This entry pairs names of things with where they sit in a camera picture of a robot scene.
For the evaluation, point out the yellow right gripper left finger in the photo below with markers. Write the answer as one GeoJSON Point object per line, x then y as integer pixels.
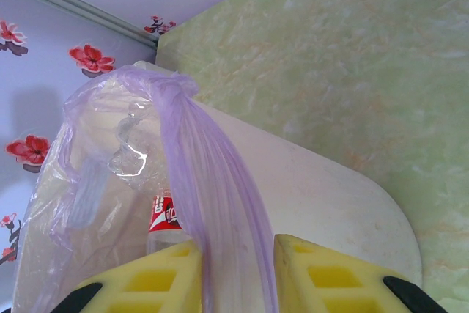
{"type": "Point", "coordinates": [154, 280]}

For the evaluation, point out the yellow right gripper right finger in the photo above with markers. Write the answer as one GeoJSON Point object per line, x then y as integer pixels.
{"type": "Point", "coordinates": [322, 276]}

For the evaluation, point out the clear bottle red cap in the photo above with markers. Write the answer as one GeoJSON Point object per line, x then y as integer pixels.
{"type": "Point", "coordinates": [165, 217]}

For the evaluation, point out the clear bottle with green label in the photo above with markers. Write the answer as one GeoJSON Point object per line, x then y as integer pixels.
{"type": "Point", "coordinates": [128, 159]}

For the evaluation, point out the white plastic waste bin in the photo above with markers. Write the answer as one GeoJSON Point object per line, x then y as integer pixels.
{"type": "Point", "coordinates": [311, 188]}

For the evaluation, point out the purple plastic bin liner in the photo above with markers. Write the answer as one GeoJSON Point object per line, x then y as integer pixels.
{"type": "Point", "coordinates": [205, 166]}

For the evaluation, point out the aluminium frame corner post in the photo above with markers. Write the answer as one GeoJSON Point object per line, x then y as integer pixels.
{"type": "Point", "coordinates": [73, 5]}

